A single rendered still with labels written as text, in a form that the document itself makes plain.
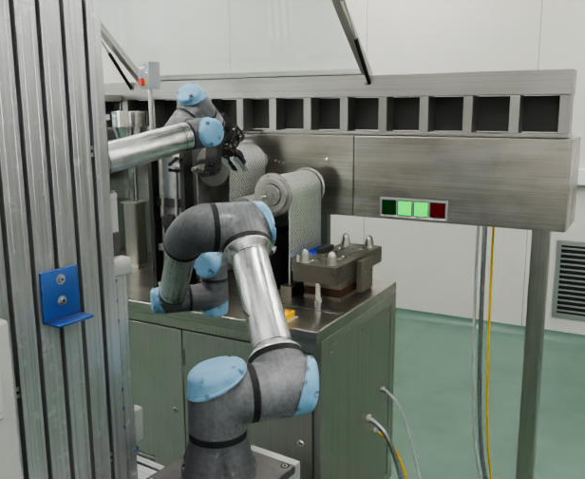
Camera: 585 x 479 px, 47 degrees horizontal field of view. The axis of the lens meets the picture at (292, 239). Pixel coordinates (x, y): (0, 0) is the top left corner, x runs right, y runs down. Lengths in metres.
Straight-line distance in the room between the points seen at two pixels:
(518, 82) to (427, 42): 2.58
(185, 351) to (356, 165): 0.90
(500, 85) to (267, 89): 0.88
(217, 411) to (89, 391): 0.24
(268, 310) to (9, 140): 0.63
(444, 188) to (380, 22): 2.75
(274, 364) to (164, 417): 1.15
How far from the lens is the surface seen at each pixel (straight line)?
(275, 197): 2.26
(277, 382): 1.33
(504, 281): 4.83
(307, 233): 2.39
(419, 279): 5.00
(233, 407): 1.31
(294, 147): 2.60
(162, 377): 2.40
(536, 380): 2.65
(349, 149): 2.50
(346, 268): 2.24
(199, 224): 1.53
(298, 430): 2.15
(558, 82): 2.30
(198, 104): 1.91
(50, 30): 1.18
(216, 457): 1.35
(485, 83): 2.34
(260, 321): 1.42
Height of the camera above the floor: 1.54
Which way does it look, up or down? 11 degrees down
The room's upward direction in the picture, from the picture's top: straight up
